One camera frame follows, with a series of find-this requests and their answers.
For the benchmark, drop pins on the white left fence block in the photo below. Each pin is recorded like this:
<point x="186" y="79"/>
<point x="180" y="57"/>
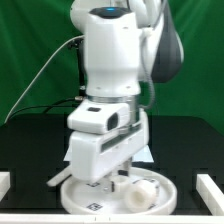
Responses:
<point x="4" y="184"/>

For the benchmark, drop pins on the white front rail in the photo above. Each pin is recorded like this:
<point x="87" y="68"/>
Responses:
<point x="126" y="219"/>

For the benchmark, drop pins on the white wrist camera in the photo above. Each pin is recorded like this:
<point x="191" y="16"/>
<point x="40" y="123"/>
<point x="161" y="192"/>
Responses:
<point x="99" y="118"/>

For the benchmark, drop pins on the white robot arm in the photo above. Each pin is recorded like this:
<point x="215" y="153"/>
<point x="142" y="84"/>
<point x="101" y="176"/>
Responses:
<point x="125" y="42"/>

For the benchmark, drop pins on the white table base plate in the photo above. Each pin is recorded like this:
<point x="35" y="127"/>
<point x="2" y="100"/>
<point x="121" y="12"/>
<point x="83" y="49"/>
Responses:
<point x="61" y="176"/>

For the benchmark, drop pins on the white fence block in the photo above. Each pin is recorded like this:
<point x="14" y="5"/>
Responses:
<point x="4" y="184"/>
<point x="211" y="194"/>

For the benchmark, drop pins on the green backdrop curtain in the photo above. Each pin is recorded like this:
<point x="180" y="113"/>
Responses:
<point x="31" y="30"/>

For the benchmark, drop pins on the black camera stand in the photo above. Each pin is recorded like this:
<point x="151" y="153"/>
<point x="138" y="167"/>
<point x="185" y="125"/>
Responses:
<point x="81" y="73"/>

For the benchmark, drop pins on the white round table top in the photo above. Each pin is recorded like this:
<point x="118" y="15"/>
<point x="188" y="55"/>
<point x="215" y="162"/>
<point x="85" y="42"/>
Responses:
<point x="104" y="198"/>

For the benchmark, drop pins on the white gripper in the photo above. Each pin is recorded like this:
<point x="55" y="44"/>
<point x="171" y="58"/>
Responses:
<point x="94" y="156"/>

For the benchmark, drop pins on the white right fence block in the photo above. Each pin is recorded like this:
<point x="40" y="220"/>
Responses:
<point x="211" y="194"/>

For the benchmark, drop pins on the white marker sheet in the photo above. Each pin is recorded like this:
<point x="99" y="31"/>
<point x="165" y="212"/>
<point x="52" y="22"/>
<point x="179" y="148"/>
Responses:
<point x="144" y="155"/>

